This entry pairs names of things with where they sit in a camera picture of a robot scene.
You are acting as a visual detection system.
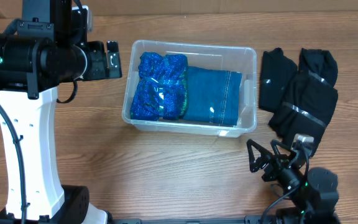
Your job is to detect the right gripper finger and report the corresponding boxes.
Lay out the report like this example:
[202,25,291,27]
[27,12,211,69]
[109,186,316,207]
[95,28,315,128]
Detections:
[246,139,272,172]
[270,139,300,169]

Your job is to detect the sparkly blue fabric bundle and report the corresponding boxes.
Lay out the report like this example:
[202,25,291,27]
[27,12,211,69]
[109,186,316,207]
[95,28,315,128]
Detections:
[130,52,188,121]

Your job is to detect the large black taped garment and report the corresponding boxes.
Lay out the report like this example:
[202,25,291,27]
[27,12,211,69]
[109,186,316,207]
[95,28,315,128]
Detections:
[268,49,338,154]

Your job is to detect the blue denim jeans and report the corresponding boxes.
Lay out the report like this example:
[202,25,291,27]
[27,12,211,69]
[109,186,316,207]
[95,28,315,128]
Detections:
[183,67,242,126]

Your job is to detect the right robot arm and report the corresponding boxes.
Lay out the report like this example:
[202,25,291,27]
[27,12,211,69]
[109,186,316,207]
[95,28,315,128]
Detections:
[245,134,340,223]

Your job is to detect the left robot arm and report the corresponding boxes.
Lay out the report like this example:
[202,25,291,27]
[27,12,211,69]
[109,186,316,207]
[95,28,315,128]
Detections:
[0,0,122,224]

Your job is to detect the small black folded garment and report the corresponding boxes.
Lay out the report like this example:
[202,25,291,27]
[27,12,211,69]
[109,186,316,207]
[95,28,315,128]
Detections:
[259,48,298,113]

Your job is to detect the clear plastic storage bin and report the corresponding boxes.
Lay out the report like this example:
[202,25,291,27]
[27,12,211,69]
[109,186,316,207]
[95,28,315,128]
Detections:
[122,40,257,138]

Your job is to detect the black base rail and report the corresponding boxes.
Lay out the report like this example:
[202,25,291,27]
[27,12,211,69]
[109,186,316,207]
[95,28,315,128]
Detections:
[110,215,279,224]

